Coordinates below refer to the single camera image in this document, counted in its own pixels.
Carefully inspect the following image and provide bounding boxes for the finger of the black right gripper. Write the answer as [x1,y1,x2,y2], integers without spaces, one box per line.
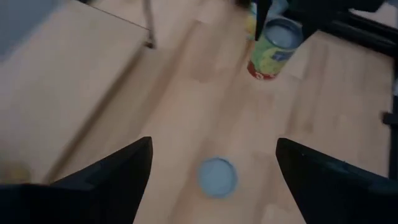
[254,0,273,42]
[298,15,324,43]

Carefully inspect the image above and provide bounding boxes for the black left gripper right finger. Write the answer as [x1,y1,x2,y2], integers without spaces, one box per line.
[275,137,398,224]

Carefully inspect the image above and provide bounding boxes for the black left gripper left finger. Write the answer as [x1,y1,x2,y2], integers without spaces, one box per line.
[0,136,154,224]

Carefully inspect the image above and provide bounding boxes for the tall food can silver lid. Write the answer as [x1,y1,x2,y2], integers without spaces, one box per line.
[245,0,292,41]

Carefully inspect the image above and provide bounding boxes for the tall green and red can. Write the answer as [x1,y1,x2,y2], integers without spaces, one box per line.
[247,17,305,81]

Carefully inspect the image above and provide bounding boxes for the short orange label can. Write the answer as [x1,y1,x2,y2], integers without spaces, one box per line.
[197,156,239,199]

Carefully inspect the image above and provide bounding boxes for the wooden shelf black metal legs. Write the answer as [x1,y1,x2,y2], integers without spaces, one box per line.
[0,0,156,186]

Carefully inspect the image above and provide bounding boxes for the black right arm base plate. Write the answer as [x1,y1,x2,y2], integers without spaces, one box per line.
[320,9,398,58]

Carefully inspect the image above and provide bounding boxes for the black aluminium frame rail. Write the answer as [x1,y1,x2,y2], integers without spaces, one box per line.
[381,57,398,180]

